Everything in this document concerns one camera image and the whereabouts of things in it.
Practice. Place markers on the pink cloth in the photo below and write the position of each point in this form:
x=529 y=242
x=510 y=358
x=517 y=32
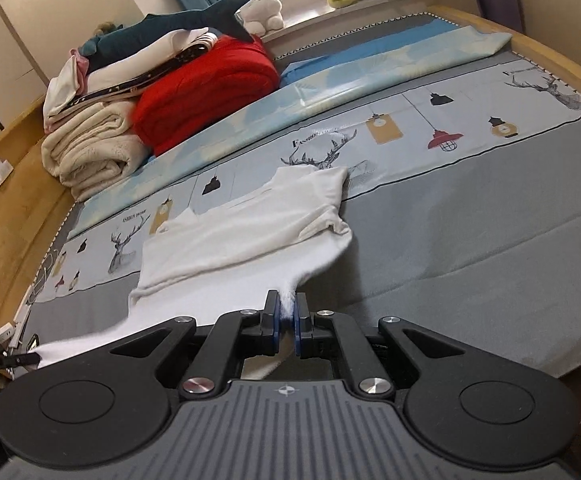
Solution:
x=80 y=62

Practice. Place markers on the white plush toy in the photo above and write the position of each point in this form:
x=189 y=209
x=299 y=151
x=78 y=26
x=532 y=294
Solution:
x=264 y=12

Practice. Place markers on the red folded blanket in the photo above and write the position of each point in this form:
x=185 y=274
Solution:
x=205 y=90

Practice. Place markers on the windowsill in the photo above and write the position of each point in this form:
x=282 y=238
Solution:
x=320 y=17

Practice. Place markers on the cream folded blanket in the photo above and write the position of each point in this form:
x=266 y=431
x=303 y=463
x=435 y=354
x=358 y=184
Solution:
x=95 y=150

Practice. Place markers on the light blue folded quilt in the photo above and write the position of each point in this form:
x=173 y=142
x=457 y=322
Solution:
x=370 y=65

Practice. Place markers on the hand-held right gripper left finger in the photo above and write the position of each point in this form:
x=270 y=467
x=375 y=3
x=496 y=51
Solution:
x=270 y=330

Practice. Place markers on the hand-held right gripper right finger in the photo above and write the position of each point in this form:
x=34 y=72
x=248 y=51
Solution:
x=299 y=332

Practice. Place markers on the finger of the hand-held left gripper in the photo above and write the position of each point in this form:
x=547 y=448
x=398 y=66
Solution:
x=20 y=360

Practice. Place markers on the teal shark plush toy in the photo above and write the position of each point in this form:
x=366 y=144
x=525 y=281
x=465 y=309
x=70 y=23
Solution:
x=160 y=27

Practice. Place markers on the wooden bed frame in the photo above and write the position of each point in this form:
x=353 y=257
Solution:
x=15 y=240

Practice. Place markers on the white quilt with black trim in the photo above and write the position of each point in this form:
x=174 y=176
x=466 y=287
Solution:
x=135 y=65

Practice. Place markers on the grey printed bedsheet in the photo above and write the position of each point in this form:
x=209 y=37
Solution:
x=445 y=210

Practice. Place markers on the white t-shirt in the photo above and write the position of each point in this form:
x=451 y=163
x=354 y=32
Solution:
x=250 y=230

